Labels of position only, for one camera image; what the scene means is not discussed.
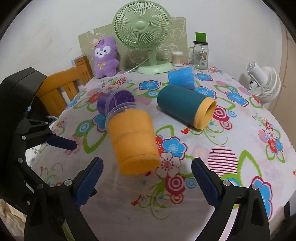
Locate orange plastic cup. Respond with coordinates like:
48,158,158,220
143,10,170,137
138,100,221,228
105,102,161,175

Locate purple plastic cup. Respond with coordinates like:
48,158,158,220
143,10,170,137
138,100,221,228
96,90,135,116

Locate blue plastic cup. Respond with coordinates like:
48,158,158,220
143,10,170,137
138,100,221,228
168,67,195,89

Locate white printed t-shirt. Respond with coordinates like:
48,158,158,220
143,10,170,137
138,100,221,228
25,143,47,167

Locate wooden chair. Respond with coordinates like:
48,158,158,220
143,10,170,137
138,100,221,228
37,55,93,117

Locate beige cloth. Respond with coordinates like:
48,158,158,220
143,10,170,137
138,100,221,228
0,199,27,241

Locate purple plush toy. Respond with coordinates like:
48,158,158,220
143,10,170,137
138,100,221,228
93,36,119,79

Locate floral tablecloth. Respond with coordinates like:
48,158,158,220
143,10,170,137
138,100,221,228
32,67,295,240

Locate teal and yellow tumbler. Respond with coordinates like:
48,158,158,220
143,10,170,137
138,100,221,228
157,85,216,130

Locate green desk fan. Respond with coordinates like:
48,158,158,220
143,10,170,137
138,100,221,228
112,1,173,74

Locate white clip fan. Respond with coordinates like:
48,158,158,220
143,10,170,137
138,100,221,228
246,61,281,104

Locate cotton swab container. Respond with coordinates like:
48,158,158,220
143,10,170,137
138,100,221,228
171,51,184,67

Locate glass mason jar mug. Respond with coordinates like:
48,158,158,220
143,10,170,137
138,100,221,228
188,32,209,70

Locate white fan power cable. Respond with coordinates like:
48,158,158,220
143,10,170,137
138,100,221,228
115,54,153,77

